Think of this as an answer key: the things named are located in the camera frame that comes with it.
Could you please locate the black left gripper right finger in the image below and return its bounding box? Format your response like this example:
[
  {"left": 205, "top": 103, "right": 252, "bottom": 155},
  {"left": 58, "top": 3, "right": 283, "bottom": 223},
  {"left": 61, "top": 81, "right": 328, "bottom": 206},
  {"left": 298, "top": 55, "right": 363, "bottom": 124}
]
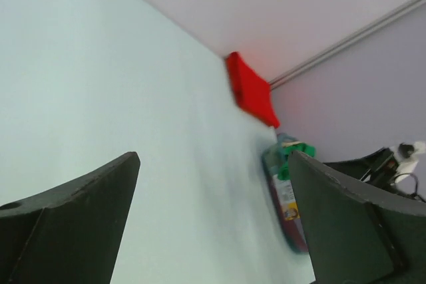
[{"left": 290, "top": 153, "right": 425, "bottom": 283}]

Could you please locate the folded red t-shirt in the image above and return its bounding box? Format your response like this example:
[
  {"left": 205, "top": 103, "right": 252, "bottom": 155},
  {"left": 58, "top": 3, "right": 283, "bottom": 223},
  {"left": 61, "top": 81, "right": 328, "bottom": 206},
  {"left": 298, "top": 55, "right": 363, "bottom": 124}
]
[{"left": 225, "top": 52, "right": 280, "bottom": 128}]

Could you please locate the aluminium frame post right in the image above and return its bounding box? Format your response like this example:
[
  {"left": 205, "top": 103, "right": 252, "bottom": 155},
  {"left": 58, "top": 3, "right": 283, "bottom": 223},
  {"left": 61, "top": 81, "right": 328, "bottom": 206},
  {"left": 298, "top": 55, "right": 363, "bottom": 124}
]
[{"left": 270, "top": 0, "right": 425, "bottom": 90}]

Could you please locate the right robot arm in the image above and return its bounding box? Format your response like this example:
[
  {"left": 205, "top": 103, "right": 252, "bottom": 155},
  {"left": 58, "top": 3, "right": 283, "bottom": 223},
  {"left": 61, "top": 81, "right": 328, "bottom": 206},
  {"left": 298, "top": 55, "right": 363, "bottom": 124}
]
[{"left": 326, "top": 141, "right": 425, "bottom": 202}]

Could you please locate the blue plastic laundry basket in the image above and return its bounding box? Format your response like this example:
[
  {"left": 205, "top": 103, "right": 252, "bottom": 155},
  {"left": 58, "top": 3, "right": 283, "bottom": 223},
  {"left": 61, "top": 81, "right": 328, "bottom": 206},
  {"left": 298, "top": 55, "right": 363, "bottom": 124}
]
[{"left": 261, "top": 133, "right": 308, "bottom": 253}]

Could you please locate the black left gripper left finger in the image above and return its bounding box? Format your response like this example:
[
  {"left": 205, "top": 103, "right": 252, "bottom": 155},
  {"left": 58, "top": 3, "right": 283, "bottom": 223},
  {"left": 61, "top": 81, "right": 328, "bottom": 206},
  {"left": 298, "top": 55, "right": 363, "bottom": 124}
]
[{"left": 1, "top": 152, "right": 140, "bottom": 284}]

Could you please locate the green t-shirt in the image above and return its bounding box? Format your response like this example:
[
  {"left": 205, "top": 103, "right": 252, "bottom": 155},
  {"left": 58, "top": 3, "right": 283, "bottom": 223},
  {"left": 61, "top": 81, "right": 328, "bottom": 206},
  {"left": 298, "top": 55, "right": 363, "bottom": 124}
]
[{"left": 278, "top": 141, "right": 316, "bottom": 181}]

